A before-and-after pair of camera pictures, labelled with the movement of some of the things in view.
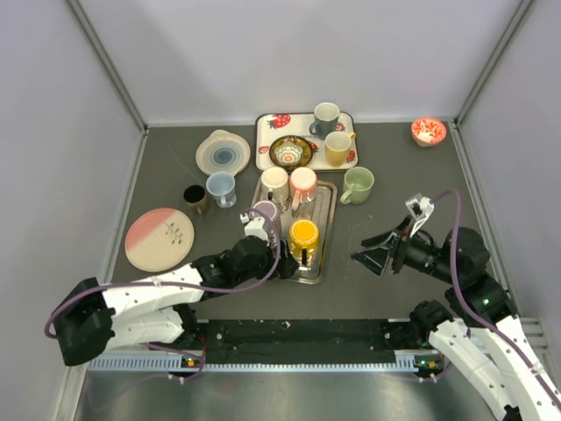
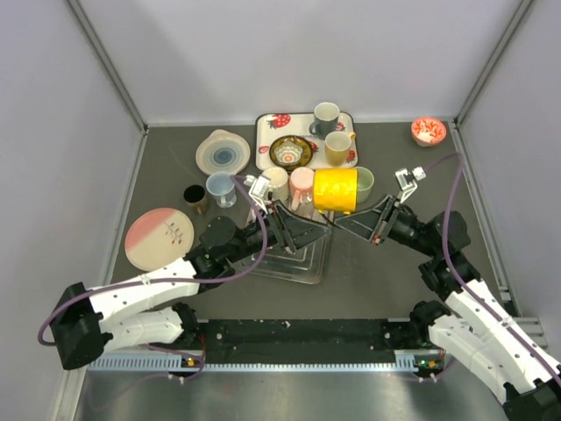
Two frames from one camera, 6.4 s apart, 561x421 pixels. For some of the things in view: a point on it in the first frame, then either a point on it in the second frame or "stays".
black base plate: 310,337 stays
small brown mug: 195,196 stays
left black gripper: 287,264 → 292,230
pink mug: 303,186 stays
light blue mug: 222,186 stays
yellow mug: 303,239 → 335,189
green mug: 358,182 stays
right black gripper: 376,259 → 365,224
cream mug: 274,185 stays
